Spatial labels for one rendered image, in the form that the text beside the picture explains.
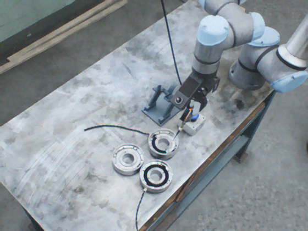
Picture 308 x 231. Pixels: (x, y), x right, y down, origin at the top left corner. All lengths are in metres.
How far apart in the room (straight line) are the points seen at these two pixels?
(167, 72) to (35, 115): 0.54
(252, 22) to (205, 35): 0.14
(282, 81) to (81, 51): 1.75
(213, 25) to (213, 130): 0.49
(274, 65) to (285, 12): 2.07
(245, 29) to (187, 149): 0.48
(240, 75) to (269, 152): 0.96
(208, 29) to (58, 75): 1.77
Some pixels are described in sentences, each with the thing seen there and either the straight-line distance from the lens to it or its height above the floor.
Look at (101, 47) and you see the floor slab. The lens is 2.72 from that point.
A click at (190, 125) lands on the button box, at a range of 1.25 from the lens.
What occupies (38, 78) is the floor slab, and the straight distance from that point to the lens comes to 2.57.
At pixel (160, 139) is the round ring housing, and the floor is 0.82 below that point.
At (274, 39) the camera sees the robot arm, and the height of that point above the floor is 1.03.
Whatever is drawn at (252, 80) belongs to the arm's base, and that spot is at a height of 0.84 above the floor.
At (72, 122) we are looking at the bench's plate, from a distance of 1.31.
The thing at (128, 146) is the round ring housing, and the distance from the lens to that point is 1.21.
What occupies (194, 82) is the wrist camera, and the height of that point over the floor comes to 1.09.
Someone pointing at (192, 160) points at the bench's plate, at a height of 0.80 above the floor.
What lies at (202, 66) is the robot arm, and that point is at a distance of 0.99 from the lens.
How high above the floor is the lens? 1.86
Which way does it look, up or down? 54 degrees down
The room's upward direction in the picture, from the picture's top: 6 degrees clockwise
